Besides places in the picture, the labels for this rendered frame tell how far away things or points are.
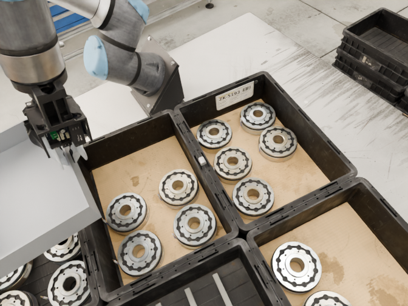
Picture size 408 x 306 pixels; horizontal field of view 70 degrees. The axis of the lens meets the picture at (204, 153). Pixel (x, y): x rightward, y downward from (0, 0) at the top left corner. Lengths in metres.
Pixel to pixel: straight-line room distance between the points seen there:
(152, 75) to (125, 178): 0.36
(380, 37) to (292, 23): 1.08
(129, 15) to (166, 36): 1.86
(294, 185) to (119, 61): 0.61
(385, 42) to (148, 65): 1.30
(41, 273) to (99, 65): 0.56
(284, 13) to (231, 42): 1.58
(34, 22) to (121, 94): 0.87
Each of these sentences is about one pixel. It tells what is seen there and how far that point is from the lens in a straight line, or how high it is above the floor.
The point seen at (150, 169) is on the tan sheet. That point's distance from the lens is 0.83.
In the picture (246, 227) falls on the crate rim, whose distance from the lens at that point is 0.62.
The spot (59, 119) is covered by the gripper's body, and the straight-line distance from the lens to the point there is 0.46.
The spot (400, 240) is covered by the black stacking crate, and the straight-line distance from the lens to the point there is 0.73.
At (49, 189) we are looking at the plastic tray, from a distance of 0.64.
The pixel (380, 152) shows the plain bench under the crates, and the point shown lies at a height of 0.70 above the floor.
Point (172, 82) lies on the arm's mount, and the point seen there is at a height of 0.84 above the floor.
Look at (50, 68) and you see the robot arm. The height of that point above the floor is 1.29.
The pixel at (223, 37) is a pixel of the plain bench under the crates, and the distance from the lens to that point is 1.43.
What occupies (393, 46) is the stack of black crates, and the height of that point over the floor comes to 0.49.
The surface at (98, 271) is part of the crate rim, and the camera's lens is 0.66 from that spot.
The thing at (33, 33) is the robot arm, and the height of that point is 1.34.
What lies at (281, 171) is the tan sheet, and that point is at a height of 0.83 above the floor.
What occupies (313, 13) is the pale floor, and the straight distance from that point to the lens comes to 2.96.
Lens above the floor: 1.52
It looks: 56 degrees down
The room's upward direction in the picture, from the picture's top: 10 degrees counter-clockwise
